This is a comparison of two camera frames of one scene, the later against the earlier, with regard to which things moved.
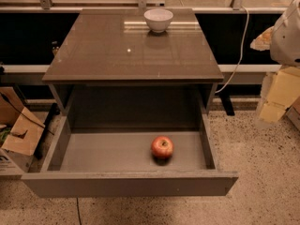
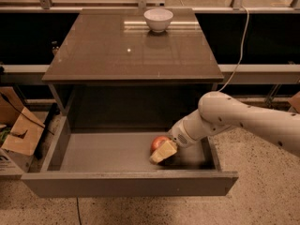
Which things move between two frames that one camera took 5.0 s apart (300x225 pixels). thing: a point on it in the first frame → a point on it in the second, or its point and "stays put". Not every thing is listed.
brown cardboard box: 20,132 stays put
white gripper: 287,42 → 178,134
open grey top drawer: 121,164 stays put
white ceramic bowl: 158,20 stays put
